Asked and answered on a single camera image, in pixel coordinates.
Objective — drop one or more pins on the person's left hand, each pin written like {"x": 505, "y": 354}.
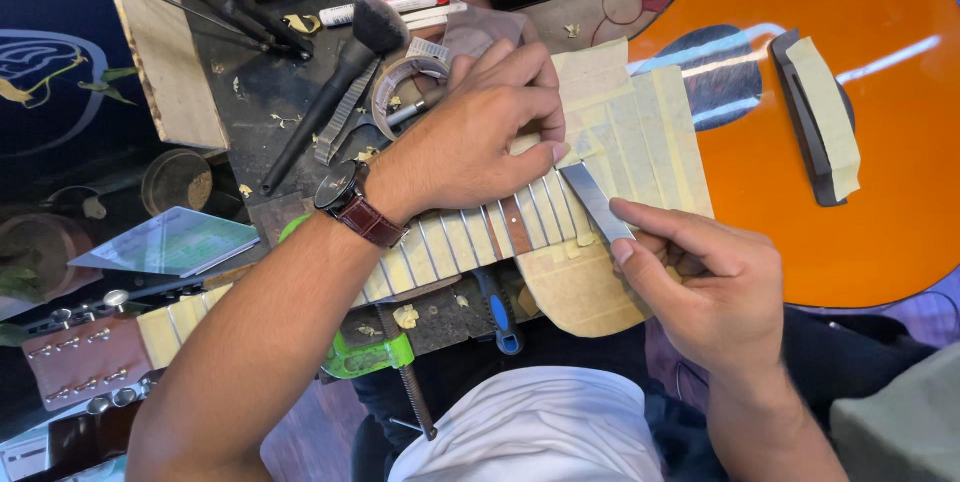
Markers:
{"x": 465, "y": 144}

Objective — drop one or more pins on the person's right hand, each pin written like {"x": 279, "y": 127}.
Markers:
{"x": 727, "y": 302}

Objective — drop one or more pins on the metal file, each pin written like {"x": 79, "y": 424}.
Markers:
{"x": 592, "y": 198}

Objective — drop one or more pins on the orange acoustic guitar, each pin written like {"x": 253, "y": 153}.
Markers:
{"x": 885, "y": 167}

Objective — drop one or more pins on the silver metal pen tool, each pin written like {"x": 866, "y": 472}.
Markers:
{"x": 412, "y": 108}

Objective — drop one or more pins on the masking tape roll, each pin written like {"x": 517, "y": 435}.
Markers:
{"x": 394, "y": 76}

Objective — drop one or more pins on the clear plastic sheet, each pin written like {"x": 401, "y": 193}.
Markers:
{"x": 480, "y": 31}

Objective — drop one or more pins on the dark trousers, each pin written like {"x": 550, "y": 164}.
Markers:
{"x": 825, "y": 362}

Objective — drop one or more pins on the grey toothed metal strip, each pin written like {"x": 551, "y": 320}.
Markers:
{"x": 345, "y": 118}

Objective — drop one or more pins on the black soft brush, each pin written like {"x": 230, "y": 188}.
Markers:
{"x": 330, "y": 91}

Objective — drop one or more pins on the red capped white marker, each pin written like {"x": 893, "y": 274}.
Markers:
{"x": 390, "y": 5}

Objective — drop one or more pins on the masking tape covering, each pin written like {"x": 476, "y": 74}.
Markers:
{"x": 645, "y": 129}

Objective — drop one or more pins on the yellow tape scrap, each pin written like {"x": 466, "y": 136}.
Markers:
{"x": 301, "y": 23}

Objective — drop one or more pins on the grey green cloth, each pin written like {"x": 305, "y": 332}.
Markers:
{"x": 900, "y": 422}

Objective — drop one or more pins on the masking tape strip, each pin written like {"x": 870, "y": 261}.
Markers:
{"x": 825, "y": 106}

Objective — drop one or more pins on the green screw clamp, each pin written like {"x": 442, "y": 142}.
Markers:
{"x": 367, "y": 358}

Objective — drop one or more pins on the white shirt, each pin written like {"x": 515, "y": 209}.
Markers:
{"x": 525, "y": 429}

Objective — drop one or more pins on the round brown tin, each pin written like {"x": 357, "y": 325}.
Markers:
{"x": 176, "y": 180}

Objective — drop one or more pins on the pale wooden board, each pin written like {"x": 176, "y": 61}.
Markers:
{"x": 169, "y": 69}

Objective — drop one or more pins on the green lined notebook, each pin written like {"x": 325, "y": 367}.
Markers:
{"x": 165, "y": 242}

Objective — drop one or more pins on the dark blue patterned cloth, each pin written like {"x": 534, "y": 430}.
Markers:
{"x": 52, "y": 54}

